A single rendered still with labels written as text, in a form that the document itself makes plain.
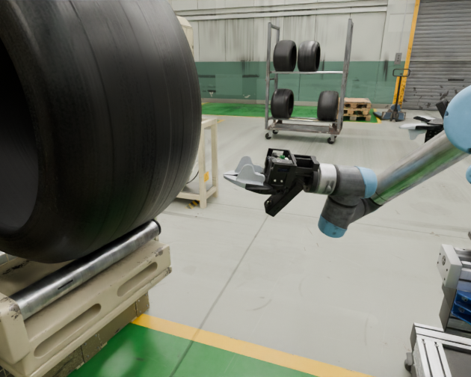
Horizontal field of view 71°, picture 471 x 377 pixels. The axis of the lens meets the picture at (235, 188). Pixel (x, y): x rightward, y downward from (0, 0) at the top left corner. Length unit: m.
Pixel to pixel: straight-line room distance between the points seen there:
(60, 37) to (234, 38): 11.86
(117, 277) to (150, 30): 0.47
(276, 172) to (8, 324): 0.53
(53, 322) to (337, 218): 0.64
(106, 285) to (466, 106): 0.71
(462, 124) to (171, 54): 0.49
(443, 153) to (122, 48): 0.67
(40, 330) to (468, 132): 0.77
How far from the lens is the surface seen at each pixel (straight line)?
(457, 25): 11.86
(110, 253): 0.72
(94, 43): 0.50
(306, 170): 0.77
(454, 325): 1.42
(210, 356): 1.73
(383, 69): 11.53
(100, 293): 0.70
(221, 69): 12.37
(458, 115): 0.67
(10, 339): 0.61
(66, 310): 0.68
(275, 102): 5.99
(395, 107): 8.91
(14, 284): 0.92
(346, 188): 0.81
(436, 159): 0.86
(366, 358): 1.82
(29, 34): 0.51
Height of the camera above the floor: 1.27
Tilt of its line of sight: 20 degrees down
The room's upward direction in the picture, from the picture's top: straight up
